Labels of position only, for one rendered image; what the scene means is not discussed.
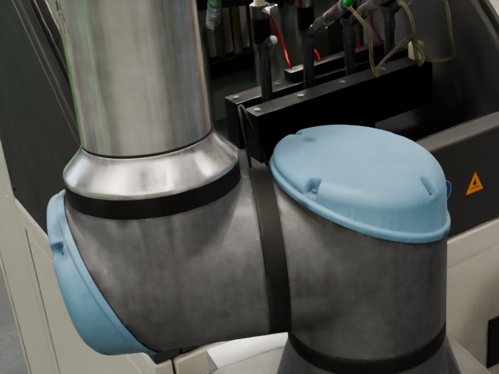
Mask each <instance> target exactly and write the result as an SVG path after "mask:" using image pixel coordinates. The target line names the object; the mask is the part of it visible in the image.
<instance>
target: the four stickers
mask: <svg viewBox="0 0 499 374"><path fill-rule="evenodd" d="M485 173H486V166H483V167H481V168H478V169H475V170H473V171H470V172H468V173H465V191H464V197H467V196H469V195H471V194H474V193H477V192H479V191H482V190H484V189H485ZM446 196H447V202H448V201H450V200H451V176H450V177H447V178H446Z"/></svg>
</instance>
